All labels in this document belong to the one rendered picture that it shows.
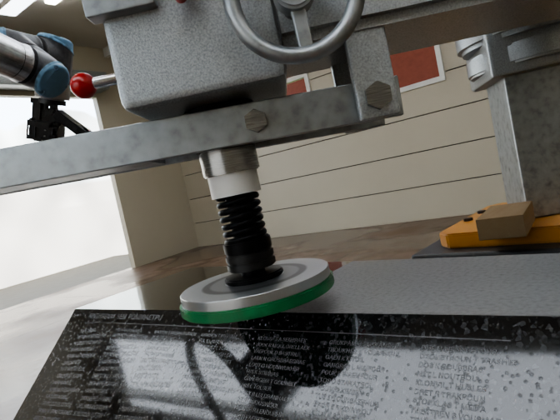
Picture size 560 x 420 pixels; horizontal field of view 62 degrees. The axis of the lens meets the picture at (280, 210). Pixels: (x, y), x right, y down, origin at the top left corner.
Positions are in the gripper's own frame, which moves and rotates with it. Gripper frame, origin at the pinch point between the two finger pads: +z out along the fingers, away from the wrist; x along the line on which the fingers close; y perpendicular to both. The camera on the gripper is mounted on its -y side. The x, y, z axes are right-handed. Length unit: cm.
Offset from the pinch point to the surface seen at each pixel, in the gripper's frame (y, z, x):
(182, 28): -36, -34, 85
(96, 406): -28, 27, 69
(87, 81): -26, -26, 81
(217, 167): -42, -18, 80
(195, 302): -42, -2, 87
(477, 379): -70, -4, 104
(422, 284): -73, -6, 84
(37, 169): -20, -15, 79
